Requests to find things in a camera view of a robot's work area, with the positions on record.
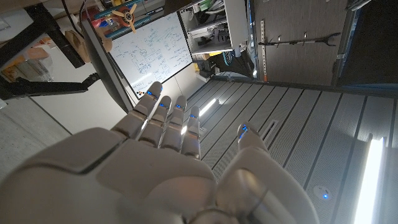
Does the white shelf cabinet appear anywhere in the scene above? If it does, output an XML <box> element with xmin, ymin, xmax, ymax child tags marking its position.
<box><xmin>179</xmin><ymin>0</ymin><xmax>249</xmax><ymax>57</ymax></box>

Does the black reacher grabber tool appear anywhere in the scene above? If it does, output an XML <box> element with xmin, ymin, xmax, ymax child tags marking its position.
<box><xmin>257</xmin><ymin>32</ymin><xmax>341</xmax><ymax>47</ymax></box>

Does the red bowl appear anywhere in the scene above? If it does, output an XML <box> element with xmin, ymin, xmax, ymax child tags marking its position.
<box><xmin>82</xmin><ymin>6</ymin><xmax>106</xmax><ymax>29</ymax></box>

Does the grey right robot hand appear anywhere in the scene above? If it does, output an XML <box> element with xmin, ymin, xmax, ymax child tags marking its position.
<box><xmin>0</xmin><ymin>81</ymin><xmax>321</xmax><ymax>224</ymax></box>

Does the whiteboard with writing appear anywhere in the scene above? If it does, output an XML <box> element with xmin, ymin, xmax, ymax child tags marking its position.
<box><xmin>107</xmin><ymin>11</ymin><xmax>193</xmax><ymax>100</ymax></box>

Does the clear glass jar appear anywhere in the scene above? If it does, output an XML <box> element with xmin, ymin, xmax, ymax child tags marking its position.
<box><xmin>23</xmin><ymin>46</ymin><xmax>54</xmax><ymax>82</ymax></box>

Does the round white ceiling sensor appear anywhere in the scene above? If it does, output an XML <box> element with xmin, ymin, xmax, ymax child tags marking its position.
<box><xmin>313</xmin><ymin>185</ymin><xmax>333</xmax><ymax>200</ymax></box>

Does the black computer monitor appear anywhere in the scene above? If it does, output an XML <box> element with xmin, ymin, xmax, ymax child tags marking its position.
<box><xmin>81</xmin><ymin>18</ymin><xmax>134</xmax><ymax>113</ymax></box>

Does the brown cardboard cutout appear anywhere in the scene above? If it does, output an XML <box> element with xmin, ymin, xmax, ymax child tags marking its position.
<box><xmin>64</xmin><ymin>26</ymin><xmax>113</xmax><ymax>63</ymax></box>

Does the wooden toy airplane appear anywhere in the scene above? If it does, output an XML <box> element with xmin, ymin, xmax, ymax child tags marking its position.
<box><xmin>93</xmin><ymin>0</ymin><xmax>146</xmax><ymax>40</ymax></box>

